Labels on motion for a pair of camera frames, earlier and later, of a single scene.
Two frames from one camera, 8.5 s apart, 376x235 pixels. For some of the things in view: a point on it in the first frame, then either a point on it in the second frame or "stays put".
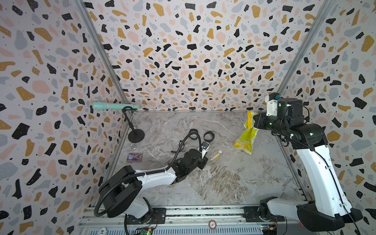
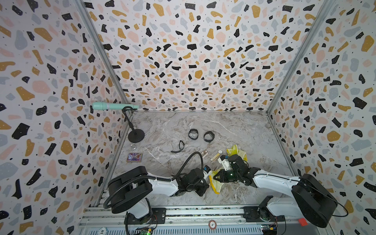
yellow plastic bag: (246, 141) to (217, 184)
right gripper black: (261, 122) to (223, 176)
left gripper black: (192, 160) to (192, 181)
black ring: (209, 136) stays put
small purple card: (134, 157) stays put
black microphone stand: (135, 136) stays put
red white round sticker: (212, 224) stays put
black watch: (179, 145) stays put
